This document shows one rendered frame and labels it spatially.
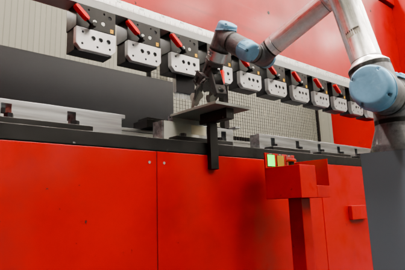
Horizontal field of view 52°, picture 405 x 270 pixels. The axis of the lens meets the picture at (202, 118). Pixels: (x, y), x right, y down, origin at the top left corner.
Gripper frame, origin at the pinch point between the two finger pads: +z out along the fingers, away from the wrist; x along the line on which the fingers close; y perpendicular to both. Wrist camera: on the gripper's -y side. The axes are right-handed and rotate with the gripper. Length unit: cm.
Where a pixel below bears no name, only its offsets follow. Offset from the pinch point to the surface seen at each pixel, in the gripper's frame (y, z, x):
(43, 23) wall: 360, 79, 5
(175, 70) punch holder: 13.6, -9.9, 9.1
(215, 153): -16.9, 9.5, -1.4
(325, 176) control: -33, 8, -44
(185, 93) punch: 12.6, -1.3, 2.0
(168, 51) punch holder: 19.8, -15.4, 11.3
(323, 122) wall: 625, 285, -811
